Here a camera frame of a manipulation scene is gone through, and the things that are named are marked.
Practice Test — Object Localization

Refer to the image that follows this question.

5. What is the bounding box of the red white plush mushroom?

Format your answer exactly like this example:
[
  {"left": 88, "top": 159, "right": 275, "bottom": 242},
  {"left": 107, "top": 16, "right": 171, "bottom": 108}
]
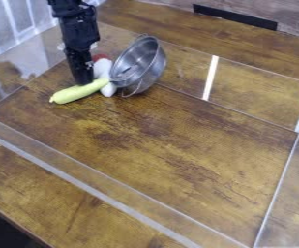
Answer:
[{"left": 92, "top": 53, "right": 116, "bottom": 98}]

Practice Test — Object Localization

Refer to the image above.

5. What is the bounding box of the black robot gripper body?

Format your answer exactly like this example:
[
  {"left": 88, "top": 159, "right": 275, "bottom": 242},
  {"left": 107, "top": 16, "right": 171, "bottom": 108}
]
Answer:
[{"left": 47, "top": 0, "right": 100, "bottom": 51}]

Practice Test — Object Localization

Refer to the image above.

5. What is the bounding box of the small silver metal pot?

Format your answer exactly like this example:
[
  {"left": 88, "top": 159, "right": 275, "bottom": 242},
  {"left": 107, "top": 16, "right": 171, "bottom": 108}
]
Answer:
[{"left": 110, "top": 34, "right": 167, "bottom": 98}]

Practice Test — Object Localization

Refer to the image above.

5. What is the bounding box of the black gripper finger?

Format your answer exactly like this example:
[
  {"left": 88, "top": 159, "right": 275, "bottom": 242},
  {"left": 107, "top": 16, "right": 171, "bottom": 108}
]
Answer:
[{"left": 64, "top": 47, "right": 94, "bottom": 85}]

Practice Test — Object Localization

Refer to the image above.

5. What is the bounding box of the black bar on table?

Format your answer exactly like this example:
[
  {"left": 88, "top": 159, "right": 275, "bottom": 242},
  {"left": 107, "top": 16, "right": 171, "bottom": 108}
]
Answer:
[{"left": 192, "top": 4, "right": 278, "bottom": 31}]

